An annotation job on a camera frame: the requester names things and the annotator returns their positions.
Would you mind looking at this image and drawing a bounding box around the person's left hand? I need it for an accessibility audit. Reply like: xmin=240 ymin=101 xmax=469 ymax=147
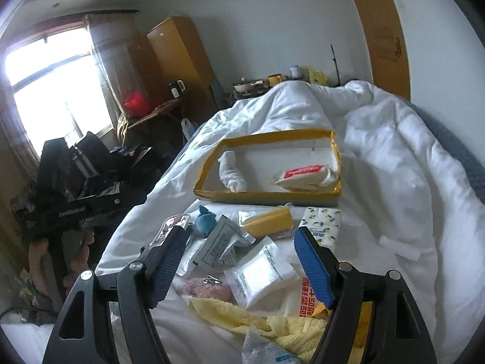
xmin=28 ymin=231 xmax=95 ymax=298

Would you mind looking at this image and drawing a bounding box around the brown curtain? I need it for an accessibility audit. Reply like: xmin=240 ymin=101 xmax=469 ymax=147
xmin=85 ymin=13 xmax=147 ymax=128

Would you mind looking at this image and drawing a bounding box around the black electric kettle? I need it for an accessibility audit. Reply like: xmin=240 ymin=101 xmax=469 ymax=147
xmin=169 ymin=79 xmax=187 ymax=99

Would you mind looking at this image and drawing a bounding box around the blue knitted blanket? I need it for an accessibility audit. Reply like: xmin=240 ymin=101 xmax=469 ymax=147
xmin=400 ymin=97 xmax=485 ymax=203

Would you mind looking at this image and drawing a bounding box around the wooden wardrobe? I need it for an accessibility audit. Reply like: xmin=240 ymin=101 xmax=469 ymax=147
xmin=147 ymin=16 xmax=217 ymax=123

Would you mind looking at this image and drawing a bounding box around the pink fuzzy item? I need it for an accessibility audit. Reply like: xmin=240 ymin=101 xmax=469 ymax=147
xmin=182 ymin=277 xmax=232 ymax=302

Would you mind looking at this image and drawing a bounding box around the wooden door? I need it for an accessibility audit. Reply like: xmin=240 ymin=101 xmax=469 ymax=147
xmin=353 ymin=0 xmax=410 ymax=99

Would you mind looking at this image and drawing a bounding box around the clear plastic packet blue label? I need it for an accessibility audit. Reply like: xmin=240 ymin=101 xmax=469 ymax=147
xmin=241 ymin=328 xmax=301 ymax=364

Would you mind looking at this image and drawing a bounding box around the white paper document packet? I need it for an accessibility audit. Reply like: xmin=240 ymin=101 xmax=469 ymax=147
xmin=190 ymin=215 xmax=256 ymax=273

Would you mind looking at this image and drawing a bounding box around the blue plush toy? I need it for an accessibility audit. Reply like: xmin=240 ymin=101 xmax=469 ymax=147
xmin=195 ymin=205 xmax=217 ymax=238

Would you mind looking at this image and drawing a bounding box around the yellow-rimmed white tray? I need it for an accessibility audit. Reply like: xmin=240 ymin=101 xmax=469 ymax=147
xmin=193 ymin=128 xmax=342 ymax=207

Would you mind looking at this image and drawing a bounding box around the clear zip pouch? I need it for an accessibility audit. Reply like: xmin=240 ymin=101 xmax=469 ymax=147
xmin=149 ymin=214 xmax=193 ymax=248

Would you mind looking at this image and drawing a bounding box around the white plastic bag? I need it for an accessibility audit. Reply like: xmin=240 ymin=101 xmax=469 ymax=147
xmin=181 ymin=117 xmax=196 ymax=141

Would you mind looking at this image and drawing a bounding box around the white cotton pad bag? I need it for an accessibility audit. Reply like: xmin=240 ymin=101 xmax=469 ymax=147
xmin=224 ymin=237 xmax=299 ymax=309

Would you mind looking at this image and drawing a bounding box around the yellow mug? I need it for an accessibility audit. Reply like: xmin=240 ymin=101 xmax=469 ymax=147
xmin=268 ymin=74 xmax=285 ymax=88

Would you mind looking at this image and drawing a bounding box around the tissue pack red label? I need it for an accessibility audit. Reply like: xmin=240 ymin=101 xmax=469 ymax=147
xmin=275 ymin=164 xmax=339 ymax=191

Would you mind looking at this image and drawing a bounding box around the white bowl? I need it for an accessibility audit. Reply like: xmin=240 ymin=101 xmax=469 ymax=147
xmin=232 ymin=80 xmax=266 ymax=94

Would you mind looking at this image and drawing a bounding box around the black thin stand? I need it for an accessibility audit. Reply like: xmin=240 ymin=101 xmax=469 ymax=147
xmin=330 ymin=44 xmax=341 ymax=86

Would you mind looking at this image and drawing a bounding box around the white pack red text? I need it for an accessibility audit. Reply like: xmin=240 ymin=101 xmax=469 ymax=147
xmin=292 ymin=264 xmax=329 ymax=319

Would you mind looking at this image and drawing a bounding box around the red bag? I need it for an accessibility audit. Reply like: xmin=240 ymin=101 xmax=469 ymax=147
xmin=123 ymin=90 xmax=152 ymax=117

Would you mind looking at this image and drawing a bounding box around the yellow towel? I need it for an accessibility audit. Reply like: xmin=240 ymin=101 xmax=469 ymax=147
xmin=189 ymin=298 xmax=329 ymax=363

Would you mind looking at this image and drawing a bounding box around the wooden side table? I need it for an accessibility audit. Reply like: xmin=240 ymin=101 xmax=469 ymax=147
xmin=127 ymin=99 xmax=185 ymax=130

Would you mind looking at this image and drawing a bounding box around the lemon print tissue pack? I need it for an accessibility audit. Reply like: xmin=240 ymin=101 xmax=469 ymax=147
xmin=298 ymin=206 xmax=342 ymax=250

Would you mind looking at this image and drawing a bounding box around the white jar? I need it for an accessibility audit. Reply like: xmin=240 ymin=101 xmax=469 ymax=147
xmin=290 ymin=65 xmax=302 ymax=79

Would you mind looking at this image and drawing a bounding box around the window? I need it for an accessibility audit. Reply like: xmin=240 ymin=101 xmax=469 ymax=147
xmin=6 ymin=27 xmax=113 ymax=154

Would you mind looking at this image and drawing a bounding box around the yellow plastic bag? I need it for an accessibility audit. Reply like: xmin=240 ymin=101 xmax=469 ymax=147
xmin=308 ymin=67 xmax=329 ymax=86

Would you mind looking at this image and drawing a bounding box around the white duvet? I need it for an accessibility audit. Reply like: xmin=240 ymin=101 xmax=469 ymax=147
xmin=96 ymin=81 xmax=484 ymax=363

